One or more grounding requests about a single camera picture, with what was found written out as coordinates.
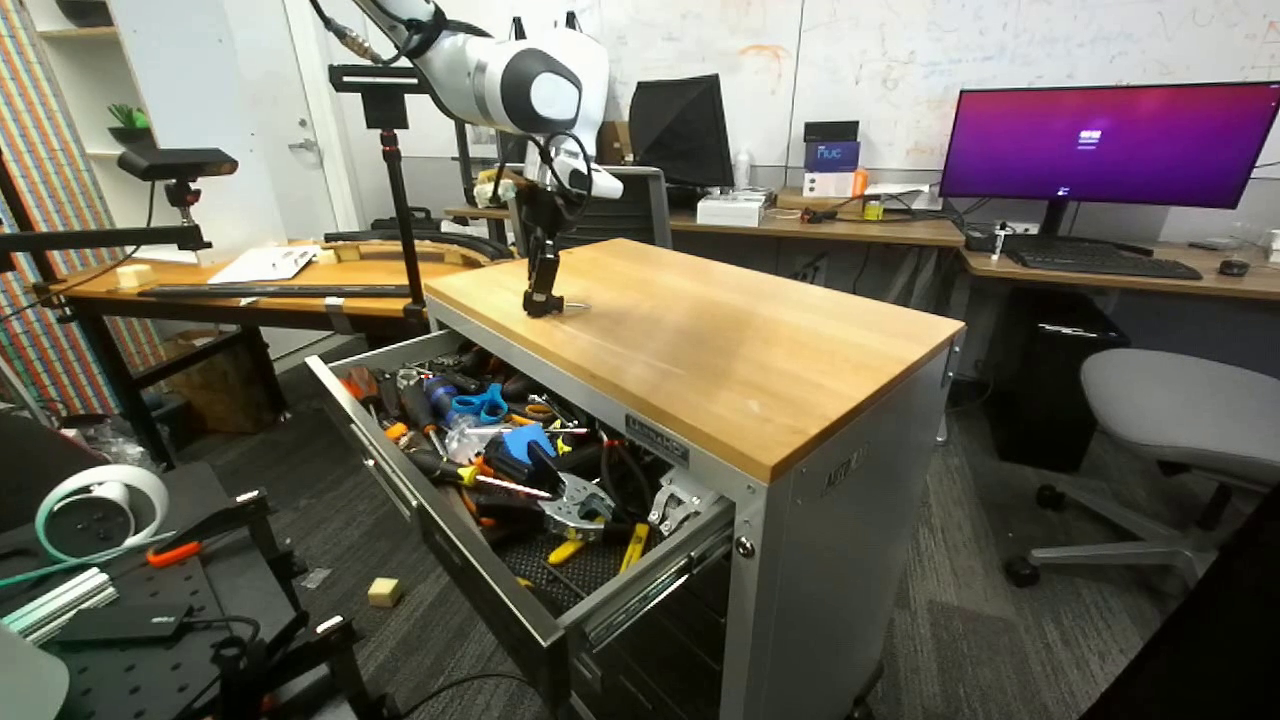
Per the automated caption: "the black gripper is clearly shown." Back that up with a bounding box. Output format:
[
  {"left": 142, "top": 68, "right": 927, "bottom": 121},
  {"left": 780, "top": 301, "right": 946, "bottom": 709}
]
[{"left": 509, "top": 174, "right": 572, "bottom": 312}]

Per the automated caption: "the grey metal tool drawer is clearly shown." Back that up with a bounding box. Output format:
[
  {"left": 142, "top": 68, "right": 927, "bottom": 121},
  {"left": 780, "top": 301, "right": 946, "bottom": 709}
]
[{"left": 299, "top": 326, "right": 738, "bottom": 712}]

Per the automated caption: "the black office chair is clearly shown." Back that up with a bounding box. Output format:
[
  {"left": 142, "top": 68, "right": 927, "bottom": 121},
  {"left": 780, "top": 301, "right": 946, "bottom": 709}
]
[{"left": 564, "top": 160, "right": 678, "bottom": 253}]

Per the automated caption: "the blue black tool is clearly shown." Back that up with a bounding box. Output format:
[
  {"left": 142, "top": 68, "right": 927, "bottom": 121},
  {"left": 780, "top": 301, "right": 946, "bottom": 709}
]
[{"left": 485, "top": 420, "right": 568, "bottom": 495}]

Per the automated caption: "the grey cabinet with wooden top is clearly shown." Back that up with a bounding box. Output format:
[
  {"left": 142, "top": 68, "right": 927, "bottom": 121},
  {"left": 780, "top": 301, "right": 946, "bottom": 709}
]
[{"left": 419, "top": 237, "right": 969, "bottom": 720}]

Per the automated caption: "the white flat box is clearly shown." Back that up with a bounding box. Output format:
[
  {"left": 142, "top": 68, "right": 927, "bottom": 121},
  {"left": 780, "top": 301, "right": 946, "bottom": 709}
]
[{"left": 692, "top": 190, "right": 771, "bottom": 231}]

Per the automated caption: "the black monitor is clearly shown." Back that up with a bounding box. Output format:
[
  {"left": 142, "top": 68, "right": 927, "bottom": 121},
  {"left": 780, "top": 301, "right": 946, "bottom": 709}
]
[{"left": 626, "top": 72, "right": 738, "bottom": 194}]

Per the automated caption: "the grey spring clamp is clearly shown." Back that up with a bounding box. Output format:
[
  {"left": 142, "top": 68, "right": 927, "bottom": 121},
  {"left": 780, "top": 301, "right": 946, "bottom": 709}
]
[{"left": 545, "top": 470, "right": 618, "bottom": 536}]

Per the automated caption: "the grey metal tool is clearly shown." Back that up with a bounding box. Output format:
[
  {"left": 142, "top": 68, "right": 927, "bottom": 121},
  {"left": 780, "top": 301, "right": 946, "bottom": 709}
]
[{"left": 644, "top": 464, "right": 715, "bottom": 536}]

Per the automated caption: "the white paper sheet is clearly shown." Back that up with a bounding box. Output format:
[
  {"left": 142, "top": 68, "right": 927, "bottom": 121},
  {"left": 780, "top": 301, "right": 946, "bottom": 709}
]
[{"left": 208, "top": 244, "right": 325, "bottom": 288}]

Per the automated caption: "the blue white box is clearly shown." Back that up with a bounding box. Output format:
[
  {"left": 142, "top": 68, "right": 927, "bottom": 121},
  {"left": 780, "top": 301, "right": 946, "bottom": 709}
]
[{"left": 800, "top": 115, "right": 864, "bottom": 199}]

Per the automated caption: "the brown cardboard box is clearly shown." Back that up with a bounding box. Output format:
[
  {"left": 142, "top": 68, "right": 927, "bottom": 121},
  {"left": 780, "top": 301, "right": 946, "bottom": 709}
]
[{"left": 156, "top": 323, "right": 290, "bottom": 437}]

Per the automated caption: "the wooden table with black legs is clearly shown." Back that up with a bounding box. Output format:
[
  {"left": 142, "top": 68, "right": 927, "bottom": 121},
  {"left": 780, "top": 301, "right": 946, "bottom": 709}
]
[{"left": 52, "top": 239, "right": 493, "bottom": 464}]

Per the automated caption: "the wooden office desk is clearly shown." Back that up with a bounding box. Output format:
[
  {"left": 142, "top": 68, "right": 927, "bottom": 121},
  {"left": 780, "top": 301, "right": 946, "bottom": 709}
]
[
  {"left": 665, "top": 206, "right": 969, "bottom": 258},
  {"left": 956, "top": 239, "right": 1280, "bottom": 312}
]

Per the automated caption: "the green plant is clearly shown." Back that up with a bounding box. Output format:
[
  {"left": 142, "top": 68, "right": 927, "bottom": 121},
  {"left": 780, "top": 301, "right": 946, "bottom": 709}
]
[{"left": 102, "top": 99, "right": 156, "bottom": 150}]

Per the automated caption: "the white coiled tube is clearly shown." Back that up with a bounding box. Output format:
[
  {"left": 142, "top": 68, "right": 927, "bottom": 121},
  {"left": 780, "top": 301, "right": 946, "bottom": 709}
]
[{"left": 30, "top": 461, "right": 175, "bottom": 570}]

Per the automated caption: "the striped fabric panel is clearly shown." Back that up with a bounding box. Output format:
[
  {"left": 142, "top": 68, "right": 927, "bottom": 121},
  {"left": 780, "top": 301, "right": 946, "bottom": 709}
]
[{"left": 0, "top": 0, "right": 121, "bottom": 420}]

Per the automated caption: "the black computer tower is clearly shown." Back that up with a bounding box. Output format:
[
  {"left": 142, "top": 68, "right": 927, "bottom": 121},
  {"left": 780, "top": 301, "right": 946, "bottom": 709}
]
[{"left": 991, "top": 283, "right": 1117, "bottom": 470}]

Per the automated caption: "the black robot platform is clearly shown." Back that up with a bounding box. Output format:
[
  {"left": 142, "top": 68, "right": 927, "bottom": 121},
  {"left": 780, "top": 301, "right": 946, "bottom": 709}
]
[{"left": 0, "top": 455, "right": 390, "bottom": 720}]

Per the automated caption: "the black keyboard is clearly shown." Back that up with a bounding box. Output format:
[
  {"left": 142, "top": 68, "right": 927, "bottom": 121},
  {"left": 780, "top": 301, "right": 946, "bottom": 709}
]
[{"left": 1008, "top": 239, "right": 1207, "bottom": 283}]

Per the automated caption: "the monitor with purple screen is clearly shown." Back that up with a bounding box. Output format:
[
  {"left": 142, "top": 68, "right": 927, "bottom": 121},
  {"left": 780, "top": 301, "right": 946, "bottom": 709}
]
[{"left": 935, "top": 74, "right": 1280, "bottom": 248}]

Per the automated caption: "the silver aluminium bar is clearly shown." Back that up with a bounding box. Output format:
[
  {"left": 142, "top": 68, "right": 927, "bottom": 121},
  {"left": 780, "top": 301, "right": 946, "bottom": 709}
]
[{"left": 0, "top": 563, "right": 122, "bottom": 650}]

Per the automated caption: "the grey fabric office chair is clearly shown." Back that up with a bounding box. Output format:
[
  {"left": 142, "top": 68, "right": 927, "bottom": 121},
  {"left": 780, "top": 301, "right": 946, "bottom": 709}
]
[{"left": 1001, "top": 345, "right": 1280, "bottom": 593}]

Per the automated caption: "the black curtain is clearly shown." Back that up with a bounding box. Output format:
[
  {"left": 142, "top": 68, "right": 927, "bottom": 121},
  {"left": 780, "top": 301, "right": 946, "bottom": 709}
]
[{"left": 1085, "top": 483, "right": 1280, "bottom": 720}]

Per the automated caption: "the light blue handled tool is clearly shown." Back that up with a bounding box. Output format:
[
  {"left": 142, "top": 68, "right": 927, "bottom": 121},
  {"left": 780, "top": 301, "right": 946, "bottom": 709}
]
[{"left": 451, "top": 381, "right": 514, "bottom": 433}]

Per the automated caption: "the blue handled screwdriver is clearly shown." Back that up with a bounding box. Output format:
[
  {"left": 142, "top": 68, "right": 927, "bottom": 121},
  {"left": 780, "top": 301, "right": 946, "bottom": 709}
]
[{"left": 419, "top": 374, "right": 463, "bottom": 422}]

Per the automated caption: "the black camera on tripod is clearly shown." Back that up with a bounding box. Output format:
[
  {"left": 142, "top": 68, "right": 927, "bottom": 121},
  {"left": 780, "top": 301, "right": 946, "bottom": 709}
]
[{"left": 325, "top": 59, "right": 430, "bottom": 314}]

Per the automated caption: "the yellow handled tool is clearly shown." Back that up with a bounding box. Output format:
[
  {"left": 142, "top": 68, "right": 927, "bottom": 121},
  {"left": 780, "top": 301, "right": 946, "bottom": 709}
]
[
  {"left": 539, "top": 526, "right": 591, "bottom": 570},
  {"left": 614, "top": 520, "right": 656, "bottom": 577}
]

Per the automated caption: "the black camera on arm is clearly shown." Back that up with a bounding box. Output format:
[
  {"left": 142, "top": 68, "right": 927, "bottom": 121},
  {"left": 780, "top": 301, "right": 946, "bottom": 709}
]
[{"left": 0, "top": 144, "right": 243, "bottom": 262}]

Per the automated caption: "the orange handled screwdriver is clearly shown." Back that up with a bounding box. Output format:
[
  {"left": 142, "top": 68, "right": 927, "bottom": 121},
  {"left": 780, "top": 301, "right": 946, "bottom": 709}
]
[{"left": 139, "top": 536, "right": 213, "bottom": 577}]

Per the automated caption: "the white wall shelf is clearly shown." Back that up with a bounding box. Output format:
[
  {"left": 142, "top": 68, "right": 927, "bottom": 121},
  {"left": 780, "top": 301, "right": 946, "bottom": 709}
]
[{"left": 24, "top": 0, "right": 173, "bottom": 173}]

